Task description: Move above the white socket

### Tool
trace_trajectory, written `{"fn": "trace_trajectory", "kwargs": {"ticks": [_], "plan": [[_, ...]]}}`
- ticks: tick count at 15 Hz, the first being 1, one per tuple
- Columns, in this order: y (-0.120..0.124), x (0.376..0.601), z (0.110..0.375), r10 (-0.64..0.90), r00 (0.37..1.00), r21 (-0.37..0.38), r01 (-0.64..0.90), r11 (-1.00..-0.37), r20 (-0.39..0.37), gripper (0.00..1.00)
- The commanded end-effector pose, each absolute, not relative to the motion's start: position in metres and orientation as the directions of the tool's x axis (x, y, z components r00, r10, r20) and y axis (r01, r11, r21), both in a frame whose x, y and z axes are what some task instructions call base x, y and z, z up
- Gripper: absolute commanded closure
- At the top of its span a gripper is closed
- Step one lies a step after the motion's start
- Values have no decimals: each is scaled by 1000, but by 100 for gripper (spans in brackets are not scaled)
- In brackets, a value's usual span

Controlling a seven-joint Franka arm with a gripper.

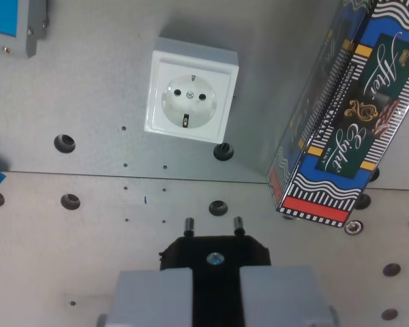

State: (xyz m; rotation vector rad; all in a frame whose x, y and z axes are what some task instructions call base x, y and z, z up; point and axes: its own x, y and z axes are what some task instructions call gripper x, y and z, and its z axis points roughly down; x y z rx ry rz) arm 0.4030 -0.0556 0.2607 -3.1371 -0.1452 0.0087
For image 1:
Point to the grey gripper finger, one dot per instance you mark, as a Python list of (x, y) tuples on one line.
[(279, 299), (150, 299)]

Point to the silver hex bolt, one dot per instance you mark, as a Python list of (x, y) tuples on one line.
[(353, 227)]

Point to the grey box with blue panel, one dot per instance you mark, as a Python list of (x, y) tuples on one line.
[(12, 24)]

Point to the black two-pin power plug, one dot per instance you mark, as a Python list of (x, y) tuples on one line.
[(216, 272)]

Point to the white wall socket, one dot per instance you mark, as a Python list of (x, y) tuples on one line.
[(190, 98)]

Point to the After Eight mint box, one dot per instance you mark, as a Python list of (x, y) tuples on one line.
[(351, 112)]

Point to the black ribbed screw plug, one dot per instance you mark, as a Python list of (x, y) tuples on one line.
[(223, 151)]

